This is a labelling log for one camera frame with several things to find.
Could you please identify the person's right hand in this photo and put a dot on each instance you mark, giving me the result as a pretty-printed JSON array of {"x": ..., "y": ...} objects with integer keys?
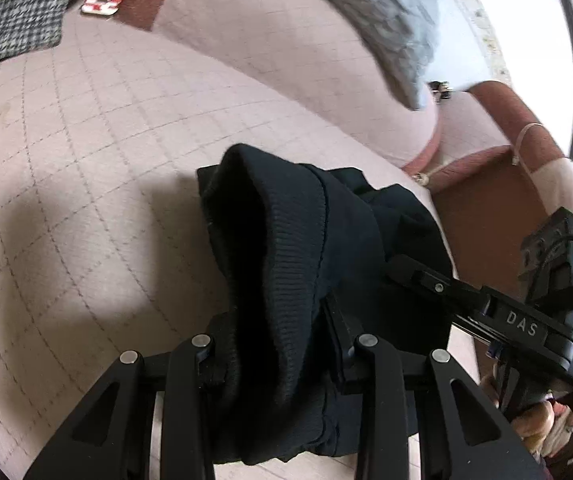
[{"x": 533, "y": 432}]

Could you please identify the brown and pink sofa armrest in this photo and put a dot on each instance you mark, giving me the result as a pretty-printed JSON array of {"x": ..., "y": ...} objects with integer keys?
[{"x": 491, "y": 200}]

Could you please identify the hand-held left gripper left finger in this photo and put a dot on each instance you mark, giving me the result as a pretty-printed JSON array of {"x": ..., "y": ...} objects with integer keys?
[{"x": 186, "y": 375}]

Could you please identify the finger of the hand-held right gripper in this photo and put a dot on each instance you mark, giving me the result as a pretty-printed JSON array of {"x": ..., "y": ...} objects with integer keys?
[{"x": 436, "y": 287}]

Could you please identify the black pants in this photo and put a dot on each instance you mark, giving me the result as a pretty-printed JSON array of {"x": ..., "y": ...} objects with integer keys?
[{"x": 276, "y": 260}]

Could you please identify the grey quilted pillow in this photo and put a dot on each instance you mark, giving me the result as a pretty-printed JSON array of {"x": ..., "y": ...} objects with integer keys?
[{"x": 391, "y": 20}]

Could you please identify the pink sofa backrest cushion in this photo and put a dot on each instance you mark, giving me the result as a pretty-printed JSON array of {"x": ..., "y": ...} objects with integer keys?
[{"x": 276, "y": 35}]

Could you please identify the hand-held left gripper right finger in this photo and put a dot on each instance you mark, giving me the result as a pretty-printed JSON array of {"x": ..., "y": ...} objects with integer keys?
[{"x": 381, "y": 385}]

